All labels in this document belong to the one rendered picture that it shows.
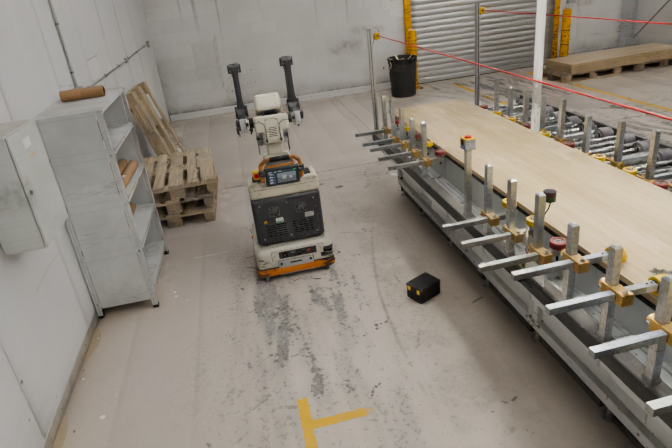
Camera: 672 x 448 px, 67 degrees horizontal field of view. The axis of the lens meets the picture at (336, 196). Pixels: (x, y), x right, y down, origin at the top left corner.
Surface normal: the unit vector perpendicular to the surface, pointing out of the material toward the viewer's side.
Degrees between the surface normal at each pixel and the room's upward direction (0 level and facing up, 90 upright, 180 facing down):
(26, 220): 90
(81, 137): 90
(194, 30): 90
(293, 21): 90
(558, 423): 0
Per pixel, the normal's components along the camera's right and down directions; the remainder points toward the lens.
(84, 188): 0.21, 0.37
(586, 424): -0.11, -0.91
